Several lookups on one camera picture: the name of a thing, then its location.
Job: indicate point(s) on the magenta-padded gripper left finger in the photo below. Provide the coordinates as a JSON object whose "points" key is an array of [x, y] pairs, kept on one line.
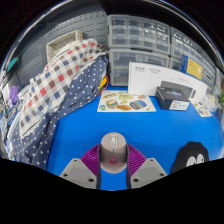
{"points": [[83, 171]]}

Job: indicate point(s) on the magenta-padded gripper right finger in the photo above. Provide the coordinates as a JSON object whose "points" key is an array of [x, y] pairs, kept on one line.
{"points": [[143, 171]]}

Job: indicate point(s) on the pink beige computer mouse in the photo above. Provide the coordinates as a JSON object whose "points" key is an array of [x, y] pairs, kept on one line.
{"points": [[113, 153]]}

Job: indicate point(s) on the black cartoon-eyed mouse pad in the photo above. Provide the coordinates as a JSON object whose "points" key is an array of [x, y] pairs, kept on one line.
{"points": [[188, 155]]}

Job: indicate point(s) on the navy polka dot cloth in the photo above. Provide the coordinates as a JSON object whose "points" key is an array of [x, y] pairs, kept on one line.
{"points": [[40, 140]]}

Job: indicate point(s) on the large colourful sticker sheet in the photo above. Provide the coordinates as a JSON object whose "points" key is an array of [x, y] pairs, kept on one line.
{"points": [[125, 101]]}

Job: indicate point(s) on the small black box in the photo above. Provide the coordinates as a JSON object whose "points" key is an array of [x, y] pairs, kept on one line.
{"points": [[168, 98]]}

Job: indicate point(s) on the small colourful sticker sheet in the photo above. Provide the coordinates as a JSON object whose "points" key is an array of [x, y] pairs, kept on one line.
{"points": [[202, 109]]}

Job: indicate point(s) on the small yellow item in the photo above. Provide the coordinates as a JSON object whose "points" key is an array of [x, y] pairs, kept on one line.
{"points": [[103, 83]]}

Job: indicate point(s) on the long white keyboard box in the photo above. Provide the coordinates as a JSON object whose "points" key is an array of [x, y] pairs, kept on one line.
{"points": [[143, 80]]}

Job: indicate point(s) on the red blue checkered cloth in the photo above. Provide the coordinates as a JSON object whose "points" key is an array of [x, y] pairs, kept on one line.
{"points": [[53, 80]]}

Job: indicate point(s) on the clear plastic packet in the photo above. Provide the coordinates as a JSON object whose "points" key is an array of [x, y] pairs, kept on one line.
{"points": [[211, 100]]}

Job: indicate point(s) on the purple plastic item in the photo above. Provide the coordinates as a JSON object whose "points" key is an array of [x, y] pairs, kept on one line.
{"points": [[13, 95]]}

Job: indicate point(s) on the grey large-drawer cabinet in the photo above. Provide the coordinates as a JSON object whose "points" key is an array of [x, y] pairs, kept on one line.
{"points": [[174, 63], [120, 68]]}

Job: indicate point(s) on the yellow and blue box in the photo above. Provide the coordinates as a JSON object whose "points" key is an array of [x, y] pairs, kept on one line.
{"points": [[194, 68]]}

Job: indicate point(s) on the grey small-drawer cabinet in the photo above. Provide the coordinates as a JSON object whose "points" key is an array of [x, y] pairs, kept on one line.
{"points": [[186, 41], [136, 33], [209, 68]]}

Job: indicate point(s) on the teal plastic item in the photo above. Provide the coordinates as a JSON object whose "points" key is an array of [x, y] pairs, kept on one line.
{"points": [[12, 64]]}

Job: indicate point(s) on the white woven basket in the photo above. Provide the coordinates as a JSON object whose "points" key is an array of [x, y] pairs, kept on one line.
{"points": [[61, 41]]}

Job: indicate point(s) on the grey wall pegboard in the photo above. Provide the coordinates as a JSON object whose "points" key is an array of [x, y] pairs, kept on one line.
{"points": [[96, 26]]}

